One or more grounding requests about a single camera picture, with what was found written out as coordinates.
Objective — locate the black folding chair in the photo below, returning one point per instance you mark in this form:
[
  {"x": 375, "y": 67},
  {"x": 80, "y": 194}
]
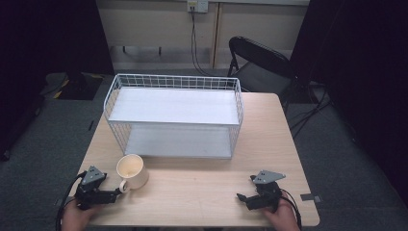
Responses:
[{"x": 256, "y": 53}]

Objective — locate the person's right hand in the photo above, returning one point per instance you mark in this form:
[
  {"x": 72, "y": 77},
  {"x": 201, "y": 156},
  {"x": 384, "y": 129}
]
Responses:
[{"x": 284, "y": 216}]

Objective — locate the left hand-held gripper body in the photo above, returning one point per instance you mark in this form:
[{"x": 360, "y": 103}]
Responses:
[{"x": 93, "y": 187}]

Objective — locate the grey tape strip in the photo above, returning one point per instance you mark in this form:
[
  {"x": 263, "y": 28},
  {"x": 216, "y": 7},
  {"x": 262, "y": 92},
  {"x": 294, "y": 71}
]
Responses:
[{"x": 310, "y": 197}]

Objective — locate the cream ceramic cup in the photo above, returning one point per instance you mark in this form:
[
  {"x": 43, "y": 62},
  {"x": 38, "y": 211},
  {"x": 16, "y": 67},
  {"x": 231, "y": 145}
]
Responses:
[{"x": 133, "y": 171}]

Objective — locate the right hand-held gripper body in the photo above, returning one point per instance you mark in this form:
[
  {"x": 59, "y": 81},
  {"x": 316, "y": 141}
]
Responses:
[{"x": 268, "y": 192}]

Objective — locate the white wall socket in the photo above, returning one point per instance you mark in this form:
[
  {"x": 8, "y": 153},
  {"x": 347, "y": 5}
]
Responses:
[{"x": 198, "y": 5}]

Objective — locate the person's left hand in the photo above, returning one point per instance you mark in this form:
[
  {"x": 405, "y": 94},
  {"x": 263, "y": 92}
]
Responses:
[{"x": 75, "y": 218}]

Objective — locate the black stand base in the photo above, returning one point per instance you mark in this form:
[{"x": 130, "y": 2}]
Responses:
[{"x": 77, "y": 86}]

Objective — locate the black curtain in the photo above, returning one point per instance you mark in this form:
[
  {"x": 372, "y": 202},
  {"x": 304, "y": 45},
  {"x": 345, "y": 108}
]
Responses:
[
  {"x": 48, "y": 38},
  {"x": 359, "y": 64}
]

